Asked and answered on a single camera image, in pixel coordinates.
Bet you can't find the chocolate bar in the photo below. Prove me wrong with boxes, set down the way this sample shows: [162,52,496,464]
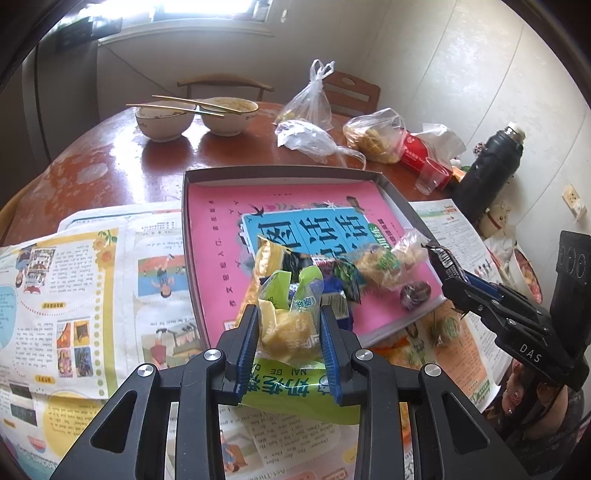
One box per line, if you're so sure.
[421,244,463,281]

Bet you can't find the grey shallow cardboard box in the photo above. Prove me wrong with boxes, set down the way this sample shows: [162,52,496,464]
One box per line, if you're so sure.
[182,167,446,348]

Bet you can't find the crumpled white plastic bag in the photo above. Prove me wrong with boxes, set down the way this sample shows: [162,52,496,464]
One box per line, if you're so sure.
[276,120,368,169]

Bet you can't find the person's patterned clothing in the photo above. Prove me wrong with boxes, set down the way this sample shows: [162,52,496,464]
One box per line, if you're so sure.
[501,360,585,445]

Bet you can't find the beige ceramic bowl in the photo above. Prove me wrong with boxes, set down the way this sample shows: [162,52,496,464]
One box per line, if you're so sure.
[135,105,195,143]
[199,97,259,137]

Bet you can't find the tied clear plastic bag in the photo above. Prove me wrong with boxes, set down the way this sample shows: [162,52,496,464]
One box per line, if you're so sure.
[274,59,334,133]

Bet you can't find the red tissue pack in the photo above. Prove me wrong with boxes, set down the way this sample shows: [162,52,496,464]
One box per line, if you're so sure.
[399,124,468,191]

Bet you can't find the lime green snack bag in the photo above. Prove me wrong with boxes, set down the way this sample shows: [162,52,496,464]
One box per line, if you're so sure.
[240,268,362,426]

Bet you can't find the crumpled white tissue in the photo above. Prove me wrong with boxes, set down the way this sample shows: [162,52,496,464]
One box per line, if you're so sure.
[485,235,514,260]

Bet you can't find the pink and blue workbook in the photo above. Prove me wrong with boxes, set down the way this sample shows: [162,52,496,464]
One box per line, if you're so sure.
[187,178,446,347]

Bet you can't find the wall socket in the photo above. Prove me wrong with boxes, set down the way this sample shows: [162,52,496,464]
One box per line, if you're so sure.
[562,184,585,219]

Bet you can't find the plastic bag of fried food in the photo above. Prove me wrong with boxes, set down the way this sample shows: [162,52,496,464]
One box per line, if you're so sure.
[343,107,410,165]

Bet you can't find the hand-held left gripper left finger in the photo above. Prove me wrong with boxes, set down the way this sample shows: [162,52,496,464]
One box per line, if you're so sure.
[48,304,260,480]

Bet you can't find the curved-back chair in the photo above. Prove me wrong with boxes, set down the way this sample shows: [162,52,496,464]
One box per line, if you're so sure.
[177,76,269,105]

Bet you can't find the black thermos flask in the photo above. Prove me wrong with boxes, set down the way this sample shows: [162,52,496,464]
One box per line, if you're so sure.
[450,121,527,216]

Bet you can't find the brown wooden chair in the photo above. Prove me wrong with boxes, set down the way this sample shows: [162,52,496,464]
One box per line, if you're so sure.
[323,71,382,119]

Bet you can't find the stainless steel refrigerator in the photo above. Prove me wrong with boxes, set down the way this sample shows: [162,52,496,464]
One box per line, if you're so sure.
[18,18,100,162]

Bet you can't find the clear plastic cup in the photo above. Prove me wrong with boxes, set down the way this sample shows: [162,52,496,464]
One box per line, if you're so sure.
[414,157,447,195]

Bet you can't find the dark blue snack packet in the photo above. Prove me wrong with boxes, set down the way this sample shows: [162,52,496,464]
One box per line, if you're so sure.
[321,281,352,320]

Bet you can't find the white bowl with food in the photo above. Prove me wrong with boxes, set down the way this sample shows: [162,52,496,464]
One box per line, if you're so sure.
[508,249,539,306]

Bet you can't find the bright window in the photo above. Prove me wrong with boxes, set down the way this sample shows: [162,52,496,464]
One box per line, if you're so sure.
[99,0,274,43]

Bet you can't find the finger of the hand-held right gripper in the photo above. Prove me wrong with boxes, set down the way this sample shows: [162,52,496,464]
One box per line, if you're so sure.
[461,271,523,309]
[441,276,514,331]

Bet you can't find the white cat figurine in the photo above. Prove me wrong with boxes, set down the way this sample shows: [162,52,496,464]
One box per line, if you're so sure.
[478,203,511,237]

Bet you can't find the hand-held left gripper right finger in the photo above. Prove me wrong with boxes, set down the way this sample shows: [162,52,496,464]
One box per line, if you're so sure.
[320,304,532,480]

